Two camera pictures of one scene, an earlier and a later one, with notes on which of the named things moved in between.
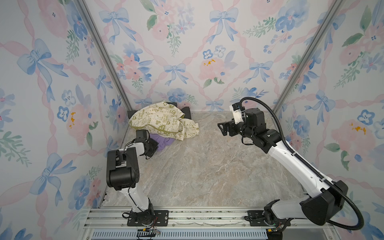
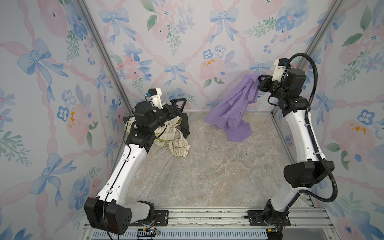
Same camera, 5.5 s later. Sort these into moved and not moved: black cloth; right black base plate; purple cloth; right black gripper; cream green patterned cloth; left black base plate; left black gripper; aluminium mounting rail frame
Moved: purple cloth; cream green patterned cloth; right black gripper; black cloth; left black gripper
Not moved: aluminium mounting rail frame; left black base plate; right black base plate
